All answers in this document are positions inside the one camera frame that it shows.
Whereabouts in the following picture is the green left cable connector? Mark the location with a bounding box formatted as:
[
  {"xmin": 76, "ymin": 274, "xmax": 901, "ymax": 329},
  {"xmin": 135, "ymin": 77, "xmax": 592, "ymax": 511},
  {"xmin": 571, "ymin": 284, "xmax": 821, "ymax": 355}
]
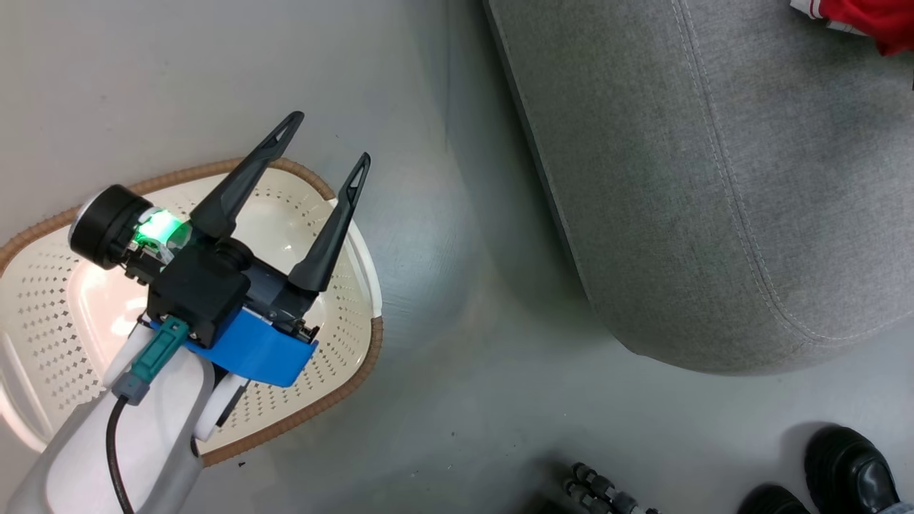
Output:
[{"xmin": 112, "ymin": 317, "xmax": 191, "ymax": 407}]

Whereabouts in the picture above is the grey fabric sofa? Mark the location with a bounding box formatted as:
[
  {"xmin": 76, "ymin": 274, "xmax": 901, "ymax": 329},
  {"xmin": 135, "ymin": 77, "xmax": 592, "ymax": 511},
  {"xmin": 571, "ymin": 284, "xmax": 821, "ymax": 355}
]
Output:
[{"xmin": 482, "ymin": 0, "xmax": 914, "ymax": 376}]

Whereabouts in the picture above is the cream perforated laundry basket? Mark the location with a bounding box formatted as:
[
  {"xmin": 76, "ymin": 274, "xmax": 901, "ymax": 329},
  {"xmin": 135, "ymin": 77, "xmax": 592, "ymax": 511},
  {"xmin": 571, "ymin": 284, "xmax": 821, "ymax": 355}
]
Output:
[{"xmin": 0, "ymin": 157, "xmax": 385, "ymax": 469}]

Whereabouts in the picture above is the black ribbed hose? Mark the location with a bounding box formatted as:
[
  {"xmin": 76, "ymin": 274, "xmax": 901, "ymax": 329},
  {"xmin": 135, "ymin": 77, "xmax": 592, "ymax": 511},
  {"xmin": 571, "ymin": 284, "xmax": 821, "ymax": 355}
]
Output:
[
  {"xmin": 563, "ymin": 480, "xmax": 611, "ymax": 514},
  {"xmin": 571, "ymin": 462, "xmax": 659, "ymax": 514}
]

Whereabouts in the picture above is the red and white garment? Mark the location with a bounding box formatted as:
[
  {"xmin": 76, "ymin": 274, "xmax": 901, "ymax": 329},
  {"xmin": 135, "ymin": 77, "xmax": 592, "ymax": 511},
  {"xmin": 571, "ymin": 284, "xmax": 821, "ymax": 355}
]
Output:
[{"xmin": 789, "ymin": 0, "xmax": 914, "ymax": 57}]

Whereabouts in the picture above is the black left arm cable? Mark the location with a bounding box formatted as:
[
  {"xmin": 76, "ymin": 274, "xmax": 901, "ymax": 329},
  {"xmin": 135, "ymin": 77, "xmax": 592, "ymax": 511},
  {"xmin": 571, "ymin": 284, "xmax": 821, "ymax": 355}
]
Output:
[{"xmin": 105, "ymin": 396, "xmax": 138, "ymax": 514}]

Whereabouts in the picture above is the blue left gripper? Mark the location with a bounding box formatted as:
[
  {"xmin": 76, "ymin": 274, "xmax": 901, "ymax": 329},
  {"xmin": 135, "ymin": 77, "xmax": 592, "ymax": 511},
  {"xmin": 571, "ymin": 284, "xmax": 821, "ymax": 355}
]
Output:
[{"xmin": 150, "ymin": 111, "xmax": 372, "ymax": 388}]

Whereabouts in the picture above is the large black leather shoe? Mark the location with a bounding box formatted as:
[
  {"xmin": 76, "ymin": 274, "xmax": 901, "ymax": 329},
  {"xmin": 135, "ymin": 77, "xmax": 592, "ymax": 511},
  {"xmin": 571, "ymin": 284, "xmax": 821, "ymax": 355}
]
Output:
[{"xmin": 804, "ymin": 425, "xmax": 903, "ymax": 514}]

